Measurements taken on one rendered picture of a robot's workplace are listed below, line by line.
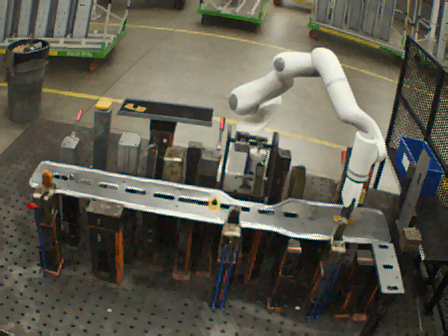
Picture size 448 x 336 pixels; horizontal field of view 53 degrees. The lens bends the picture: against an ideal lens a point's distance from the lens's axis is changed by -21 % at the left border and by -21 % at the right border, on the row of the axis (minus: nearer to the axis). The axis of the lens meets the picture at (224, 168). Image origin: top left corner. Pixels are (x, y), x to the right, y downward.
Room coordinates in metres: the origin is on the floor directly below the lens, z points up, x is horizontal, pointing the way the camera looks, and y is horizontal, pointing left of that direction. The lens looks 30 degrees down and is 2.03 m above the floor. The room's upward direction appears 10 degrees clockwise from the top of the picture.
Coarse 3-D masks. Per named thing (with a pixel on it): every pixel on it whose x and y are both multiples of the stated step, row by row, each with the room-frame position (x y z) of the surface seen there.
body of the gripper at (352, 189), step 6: (348, 180) 1.58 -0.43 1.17; (354, 180) 1.55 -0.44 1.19; (348, 186) 1.56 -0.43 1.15; (354, 186) 1.53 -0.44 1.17; (360, 186) 1.54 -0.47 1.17; (342, 192) 1.61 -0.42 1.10; (348, 192) 1.54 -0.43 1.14; (354, 192) 1.53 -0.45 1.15; (360, 192) 1.54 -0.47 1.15; (348, 198) 1.53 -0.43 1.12; (348, 204) 1.53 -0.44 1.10; (354, 204) 1.55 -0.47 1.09
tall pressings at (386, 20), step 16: (320, 0) 8.46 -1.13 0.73; (336, 0) 8.42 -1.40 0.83; (352, 0) 8.59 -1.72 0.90; (368, 0) 8.53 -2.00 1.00; (384, 0) 8.51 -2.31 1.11; (320, 16) 8.44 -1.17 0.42; (336, 16) 8.40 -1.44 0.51; (352, 16) 8.60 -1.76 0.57; (368, 16) 8.56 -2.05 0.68; (384, 16) 8.54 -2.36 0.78; (368, 32) 8.53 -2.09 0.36; (384, 32) 8.51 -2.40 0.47
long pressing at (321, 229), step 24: (48, 168) 1.58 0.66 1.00; (72, 168) 1.62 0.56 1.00; (72, 192) 1.47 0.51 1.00; (96, 192) 1.50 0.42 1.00; (120, 192) 1.53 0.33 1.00; (168, 192) 1.59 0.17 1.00; (192, 192) 1.61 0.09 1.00; (216, 192) 1.64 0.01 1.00; (192, 216) 1.48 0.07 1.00; (216, 216) 1.50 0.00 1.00; (240, 216) 1.52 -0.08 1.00; (264, 216) 1.54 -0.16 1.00; (360, 216) 1.62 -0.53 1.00; (384, 216) 1.65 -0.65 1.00; (360, 240) 1.47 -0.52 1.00; (384, 240) 1.48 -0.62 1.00
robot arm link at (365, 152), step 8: (360, 136) 1.56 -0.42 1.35; (368, 136) 1.57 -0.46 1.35; (360, 144) 1.55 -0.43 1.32; (368, 144) 1.54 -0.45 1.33; (352, 152) 1.58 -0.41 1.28; (360, 152) 1.54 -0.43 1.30; (368, 152) 1.54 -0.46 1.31; (376, 152) 1.57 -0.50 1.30; (352, 160) 1.56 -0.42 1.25; (360, 160) 1.54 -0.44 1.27; (368, 160) 1.54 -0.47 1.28; (376, 160) 1.57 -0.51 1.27; (352, 168) 1.55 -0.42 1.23; (360, 168) 1.54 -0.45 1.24; (368, 168) 1.55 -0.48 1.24
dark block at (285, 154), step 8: (280, 152) 1.78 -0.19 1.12; (288, 152) 1.80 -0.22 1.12; (280, 160) 1.75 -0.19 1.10; (288, 160) 1.75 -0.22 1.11; (280, 168) 1.75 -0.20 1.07; (288, 168) 1.75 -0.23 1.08; (280, 176) 1.76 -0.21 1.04; (272, 184) 1.78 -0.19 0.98; (280, 184) 1.76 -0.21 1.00; (272, 192) 1.76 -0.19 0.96; (280, 192) 1.76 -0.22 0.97; (272, 200) 1.76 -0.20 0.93; (280, 200) 1.76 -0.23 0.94
